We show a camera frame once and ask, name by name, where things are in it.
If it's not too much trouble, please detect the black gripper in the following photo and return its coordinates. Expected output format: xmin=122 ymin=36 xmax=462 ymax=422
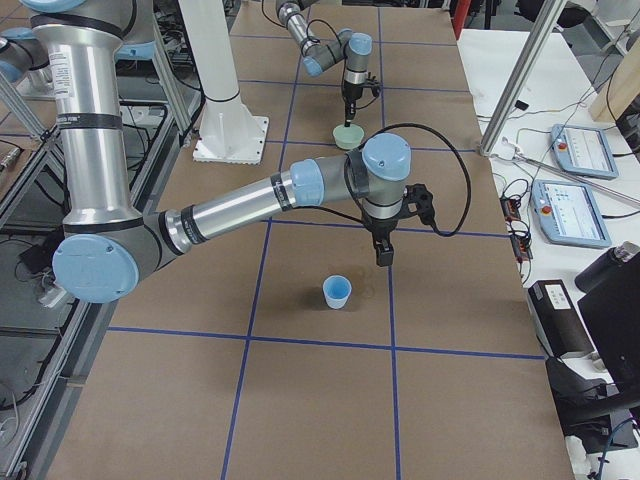
xmin=341 ymin=80 xmax=364 ymax=127
xmin=361 ymin=199 xmax=403 ymax=267

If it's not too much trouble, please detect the mint green bowl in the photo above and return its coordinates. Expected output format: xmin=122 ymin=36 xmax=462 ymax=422
xmin=332 ymin=123 xmax=365 ymax=151

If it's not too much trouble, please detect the light blue plastic cup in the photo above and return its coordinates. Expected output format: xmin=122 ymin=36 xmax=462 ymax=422
xmin=322 ymin=275 xmax=352 ymax=309

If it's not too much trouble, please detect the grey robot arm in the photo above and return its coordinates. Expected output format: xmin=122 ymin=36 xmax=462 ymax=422
xmin=275 ymin=1 xmax=380 ymax=127
xmin=28 ymin=1 xmax=411 ymax=304

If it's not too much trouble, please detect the black orange electronics board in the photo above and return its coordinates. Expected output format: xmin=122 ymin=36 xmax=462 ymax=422
xmin=500 ymin=195 xmax=533 ymax=264

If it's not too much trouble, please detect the red cylinder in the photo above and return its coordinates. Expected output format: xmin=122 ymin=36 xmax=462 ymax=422
xmin=452 ymin=0 xmax=471 ymax=40

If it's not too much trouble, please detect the small black square pad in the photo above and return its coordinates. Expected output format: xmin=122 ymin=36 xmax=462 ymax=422
xmin=515 ymin=100 xmax=529 ymax=111

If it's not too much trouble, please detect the near blue teach pendant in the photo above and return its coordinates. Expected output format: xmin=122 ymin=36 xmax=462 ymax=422
xmin=531 ymin=179 xmax=612 ymax=249

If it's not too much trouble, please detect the blue teach pendant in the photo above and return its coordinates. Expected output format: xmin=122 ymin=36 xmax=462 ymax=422
xmin=550 ymin=124 xmax=619 ymax=180
xmin=531 ymin=179 xmax=612 ymax=249

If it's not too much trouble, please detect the white side table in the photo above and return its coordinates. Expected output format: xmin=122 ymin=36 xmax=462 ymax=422
xmin=457 ymin=27 xmax=640 ymax=480

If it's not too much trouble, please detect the black device with white label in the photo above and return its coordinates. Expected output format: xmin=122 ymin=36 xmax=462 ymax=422
xmin=527 ymin=280 xmax=594 ymax=359

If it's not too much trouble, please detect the far blue teach pendant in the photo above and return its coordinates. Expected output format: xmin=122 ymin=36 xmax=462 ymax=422
xmin=550 ymin=124 xmax=619 ymax=180

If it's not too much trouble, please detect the black computer monitor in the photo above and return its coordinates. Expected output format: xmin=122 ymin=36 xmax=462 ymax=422
xmin=574 ymin=246 xmax=639 ymax=391

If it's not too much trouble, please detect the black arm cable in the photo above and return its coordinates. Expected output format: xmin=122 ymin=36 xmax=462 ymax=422
xmin=259 ymin=0 xmax=384 ymax=111
xmin=344 ymin=123 xmax=472 ymax=236

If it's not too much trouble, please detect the white metal pedestal base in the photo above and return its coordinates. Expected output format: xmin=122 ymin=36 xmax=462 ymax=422
xmin=179 ymin=0 xmax=269 ymax=165

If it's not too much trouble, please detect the aluminium frame post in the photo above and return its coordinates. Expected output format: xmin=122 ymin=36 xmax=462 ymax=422
xmin=478 ymin=0 xmax=567 ymax=157

